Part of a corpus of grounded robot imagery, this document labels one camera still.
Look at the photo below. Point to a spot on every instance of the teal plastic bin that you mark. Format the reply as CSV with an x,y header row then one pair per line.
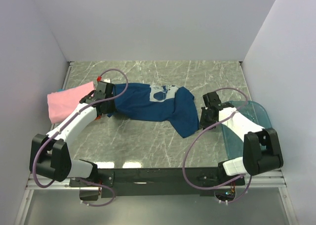
x,y
255,113

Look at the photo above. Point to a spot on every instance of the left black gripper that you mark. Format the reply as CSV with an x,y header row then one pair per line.
x,y
111,110

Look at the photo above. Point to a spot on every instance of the folded pink t shirt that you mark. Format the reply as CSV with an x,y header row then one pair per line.
x,y
61,104

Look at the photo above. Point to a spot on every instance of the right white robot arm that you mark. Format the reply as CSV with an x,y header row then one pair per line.
x,y
261,148

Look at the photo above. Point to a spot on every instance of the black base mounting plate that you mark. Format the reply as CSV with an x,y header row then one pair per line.
x,y
161,181

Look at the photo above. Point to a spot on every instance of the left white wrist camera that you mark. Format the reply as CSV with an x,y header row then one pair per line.
x,y
101,79

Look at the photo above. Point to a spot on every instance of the blue t shirt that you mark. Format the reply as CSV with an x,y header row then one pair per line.
x,y
146,102

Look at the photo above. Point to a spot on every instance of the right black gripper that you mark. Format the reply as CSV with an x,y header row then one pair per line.
x,y
203,123

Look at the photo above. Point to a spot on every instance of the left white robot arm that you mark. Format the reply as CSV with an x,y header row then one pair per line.
x,y
50,157

